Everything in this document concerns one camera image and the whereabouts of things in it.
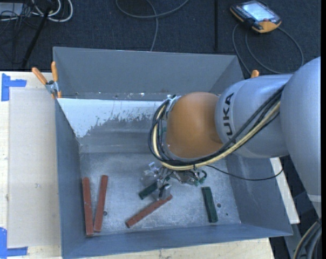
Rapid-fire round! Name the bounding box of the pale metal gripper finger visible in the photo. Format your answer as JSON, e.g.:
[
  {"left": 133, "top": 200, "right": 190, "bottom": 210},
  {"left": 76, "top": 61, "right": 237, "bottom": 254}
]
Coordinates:
[
  {"left": 151, "top": 182, "right": 172, "bottom": 201},
  {"left": 140, "top": 162, "right": 164, "bottom": 186}
]

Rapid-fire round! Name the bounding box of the dark green block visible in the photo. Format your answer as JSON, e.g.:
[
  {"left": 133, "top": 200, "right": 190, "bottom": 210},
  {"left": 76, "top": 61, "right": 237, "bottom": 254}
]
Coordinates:
[
  {"left": 201, "top": 186, "right": 219, "bottom": 224},
  {"left": 138, "top": 181, "right": 159, "bottom": 200}
]

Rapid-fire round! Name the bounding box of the red-brown flat block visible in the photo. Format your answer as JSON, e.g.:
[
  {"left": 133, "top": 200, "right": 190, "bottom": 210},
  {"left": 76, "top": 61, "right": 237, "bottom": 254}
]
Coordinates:
[
  {"left": 93, "top": 174, "right": 109, "bottom": 233},
  {"left": 81, "top": 176, "right": 95, "bottom": 237},
  {"left": 125, "top": 194, "right": 174, "bottom": 229}
]

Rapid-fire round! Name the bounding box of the grey metal bin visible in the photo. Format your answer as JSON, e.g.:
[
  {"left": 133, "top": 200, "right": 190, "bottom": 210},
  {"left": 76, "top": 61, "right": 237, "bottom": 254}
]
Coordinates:
[{"left": 52, "top": 46, "right": 294, "bottom": 259}]

